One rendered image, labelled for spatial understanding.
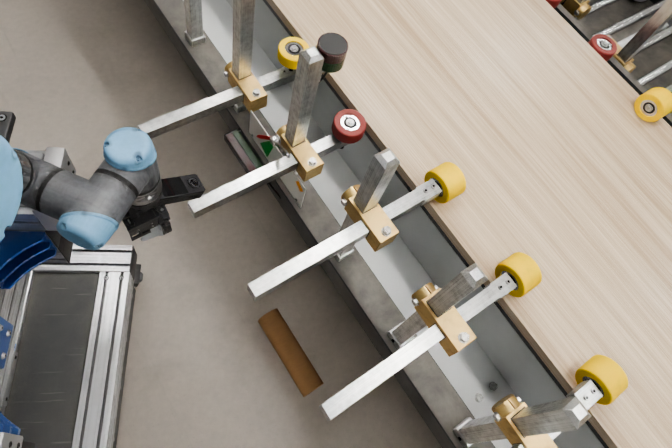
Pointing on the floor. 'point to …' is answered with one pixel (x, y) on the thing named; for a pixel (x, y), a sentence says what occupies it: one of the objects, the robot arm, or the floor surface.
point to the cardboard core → (290, 352)
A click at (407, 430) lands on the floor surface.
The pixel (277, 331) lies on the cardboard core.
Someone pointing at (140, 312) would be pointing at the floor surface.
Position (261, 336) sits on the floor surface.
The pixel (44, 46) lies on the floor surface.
